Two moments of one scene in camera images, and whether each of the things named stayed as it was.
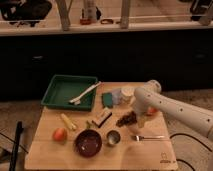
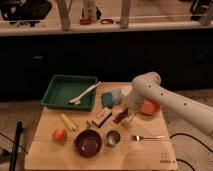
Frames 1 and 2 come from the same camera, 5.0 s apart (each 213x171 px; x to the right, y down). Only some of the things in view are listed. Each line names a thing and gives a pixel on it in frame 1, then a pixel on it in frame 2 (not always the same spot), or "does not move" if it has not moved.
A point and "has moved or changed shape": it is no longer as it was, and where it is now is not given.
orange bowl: [151, 110] does not move
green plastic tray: [64, 88] does not move
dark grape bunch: [129, 119] has moved or changed shape
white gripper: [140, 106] → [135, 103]
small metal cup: [113, 138] does not move
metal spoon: [139, 138] does not move
